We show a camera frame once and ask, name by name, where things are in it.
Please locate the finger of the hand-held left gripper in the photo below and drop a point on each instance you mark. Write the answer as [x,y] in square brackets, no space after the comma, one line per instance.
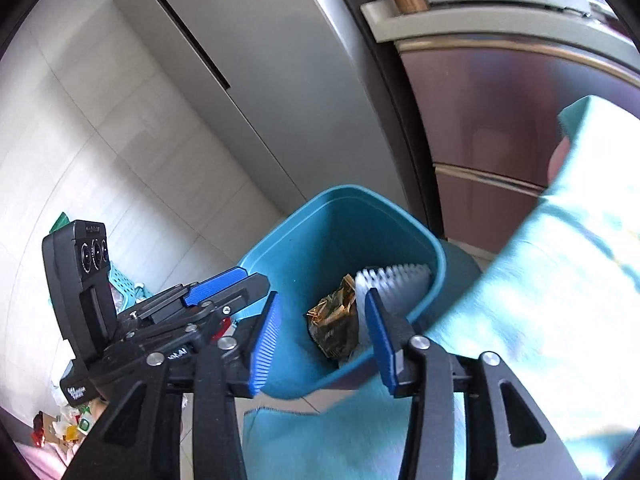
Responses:
[240,300]
[215,285]

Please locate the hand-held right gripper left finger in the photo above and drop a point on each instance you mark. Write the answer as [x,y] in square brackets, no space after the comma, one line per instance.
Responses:
[262,350]

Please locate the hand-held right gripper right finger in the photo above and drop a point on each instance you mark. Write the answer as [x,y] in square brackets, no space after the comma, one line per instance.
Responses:
[382,345]

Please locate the gold snack wrapper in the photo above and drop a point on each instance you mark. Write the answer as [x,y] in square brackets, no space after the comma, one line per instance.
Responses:
[330,320]

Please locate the white foam fruit net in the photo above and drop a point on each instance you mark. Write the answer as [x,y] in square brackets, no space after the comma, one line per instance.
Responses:
[395,280]

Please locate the blue trash bin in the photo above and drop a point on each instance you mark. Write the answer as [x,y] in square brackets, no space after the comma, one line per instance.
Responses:
[320,240]

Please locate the green plastic basket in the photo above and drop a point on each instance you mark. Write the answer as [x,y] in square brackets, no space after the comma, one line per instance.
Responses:
[125,280]

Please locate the pile of bags on floor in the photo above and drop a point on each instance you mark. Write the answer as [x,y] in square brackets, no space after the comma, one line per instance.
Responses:
[70,430]

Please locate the teal geometric tablecloth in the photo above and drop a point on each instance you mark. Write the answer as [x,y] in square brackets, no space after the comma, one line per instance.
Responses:
[550,285]

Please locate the grey refrigerator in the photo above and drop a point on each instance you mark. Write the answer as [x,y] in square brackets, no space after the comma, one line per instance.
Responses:
[280,60]

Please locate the kitchen counter with cabinets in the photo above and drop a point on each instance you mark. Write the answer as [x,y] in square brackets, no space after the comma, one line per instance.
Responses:
[500,100]

